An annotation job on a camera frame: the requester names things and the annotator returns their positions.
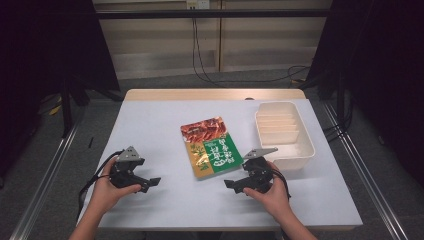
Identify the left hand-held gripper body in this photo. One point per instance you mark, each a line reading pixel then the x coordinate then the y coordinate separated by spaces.
pixel 126 166

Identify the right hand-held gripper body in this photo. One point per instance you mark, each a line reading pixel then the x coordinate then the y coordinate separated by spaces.
pixel 259 173

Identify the person's right hand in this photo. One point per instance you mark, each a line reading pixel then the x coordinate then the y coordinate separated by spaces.
pixel 275 198

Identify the person's left hand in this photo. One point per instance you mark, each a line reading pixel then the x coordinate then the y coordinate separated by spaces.
pixel 106 191

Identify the green and red snack packet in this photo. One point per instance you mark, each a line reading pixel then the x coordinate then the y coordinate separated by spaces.
pixel 213 148

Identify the white plastic container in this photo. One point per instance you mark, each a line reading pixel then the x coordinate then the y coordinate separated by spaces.
pixel 283 133

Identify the pale grey table mat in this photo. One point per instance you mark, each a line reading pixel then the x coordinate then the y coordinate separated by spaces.
pixel 160 133

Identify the black metal stand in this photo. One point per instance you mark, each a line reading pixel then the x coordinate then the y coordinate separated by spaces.
pixel 340 100
pixel 66 106

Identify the yellow floor object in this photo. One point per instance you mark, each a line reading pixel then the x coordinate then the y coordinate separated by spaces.
pixel 56 108

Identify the black curtain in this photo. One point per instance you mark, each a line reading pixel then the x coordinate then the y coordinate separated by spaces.
pixel 46 50
pixel 383 66

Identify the black horizontal bar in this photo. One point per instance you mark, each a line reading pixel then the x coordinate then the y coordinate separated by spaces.
pixel 213 14

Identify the metal floor rail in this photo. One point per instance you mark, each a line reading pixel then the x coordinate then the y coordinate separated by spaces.
pixel 43 186
pixel 366 180

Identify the white wall socket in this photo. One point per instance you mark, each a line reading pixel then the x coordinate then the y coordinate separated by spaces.
pixel 198 4

